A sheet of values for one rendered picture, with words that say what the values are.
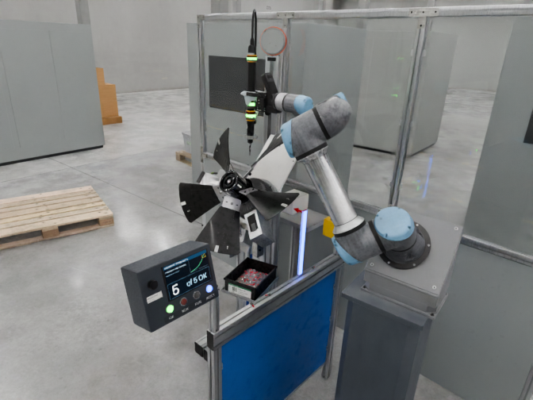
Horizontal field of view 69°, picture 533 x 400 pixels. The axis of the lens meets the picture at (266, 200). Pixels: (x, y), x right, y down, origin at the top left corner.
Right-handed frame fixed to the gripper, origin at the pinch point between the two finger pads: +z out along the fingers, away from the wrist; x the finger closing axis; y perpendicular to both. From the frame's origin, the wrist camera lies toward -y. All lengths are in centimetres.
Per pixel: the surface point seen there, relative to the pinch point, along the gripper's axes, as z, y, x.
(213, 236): 1, 67, -21
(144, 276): -43, 42, -81
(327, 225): -37, 62, 21
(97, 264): 177, 165, -8
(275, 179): 4, 49, 27
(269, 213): -24, 50, -9
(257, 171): 19, 48, 27
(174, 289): -45, 50, -73
